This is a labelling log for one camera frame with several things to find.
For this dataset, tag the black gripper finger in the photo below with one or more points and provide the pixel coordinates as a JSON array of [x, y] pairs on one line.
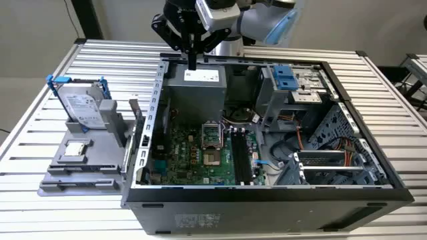
[[167, 35], [211, 41]]

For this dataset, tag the grey metal drive cage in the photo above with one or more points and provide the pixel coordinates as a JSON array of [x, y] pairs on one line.
[[269, 107]]

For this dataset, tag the silver CPU chip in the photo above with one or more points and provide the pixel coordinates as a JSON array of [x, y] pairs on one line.
[[75, 149]]

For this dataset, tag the grey power supply unit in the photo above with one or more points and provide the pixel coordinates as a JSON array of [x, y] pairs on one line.
[[196, 100]]

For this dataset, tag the black upright post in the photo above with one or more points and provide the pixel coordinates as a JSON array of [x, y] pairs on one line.
[[88, 20]]

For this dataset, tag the blue expansion slot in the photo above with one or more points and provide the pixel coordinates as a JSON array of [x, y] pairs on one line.
[[160, 167]]

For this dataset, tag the blue disk carrier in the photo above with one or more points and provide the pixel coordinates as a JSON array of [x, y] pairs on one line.
[[61, 79]]

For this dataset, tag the grey parts rack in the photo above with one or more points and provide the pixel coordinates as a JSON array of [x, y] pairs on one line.
[[100, 150]]

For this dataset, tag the blue drive latch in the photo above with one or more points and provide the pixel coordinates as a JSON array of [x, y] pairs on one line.
[[283, 77]]

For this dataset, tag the black RAM stick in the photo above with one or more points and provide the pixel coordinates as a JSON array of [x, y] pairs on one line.
[[80, 184], [84, 170]]

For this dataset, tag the black cooling fan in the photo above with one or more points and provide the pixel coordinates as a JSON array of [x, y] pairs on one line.
[[240, 113]]

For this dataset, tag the metal slat side table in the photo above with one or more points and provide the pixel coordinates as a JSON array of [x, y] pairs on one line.
[[415, 72]]

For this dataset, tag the black PC case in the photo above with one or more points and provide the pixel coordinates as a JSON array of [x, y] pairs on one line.
[[233, 215]]

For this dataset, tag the metal disk bay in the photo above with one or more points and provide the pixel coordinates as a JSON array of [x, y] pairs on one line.
[[320, 157]]

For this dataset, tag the green motherboard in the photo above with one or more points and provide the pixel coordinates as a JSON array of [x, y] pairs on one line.
[[187, 160]]

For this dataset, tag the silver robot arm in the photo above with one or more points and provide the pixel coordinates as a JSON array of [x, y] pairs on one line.
[[256, 25]]

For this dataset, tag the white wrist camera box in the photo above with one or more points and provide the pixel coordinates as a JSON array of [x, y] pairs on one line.
[[216, 12]]

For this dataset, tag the silver hard disk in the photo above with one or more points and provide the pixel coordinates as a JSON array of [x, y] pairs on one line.
[[80, 105]]

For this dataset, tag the CPU socket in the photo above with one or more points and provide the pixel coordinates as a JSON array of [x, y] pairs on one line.
[[212, 158]]

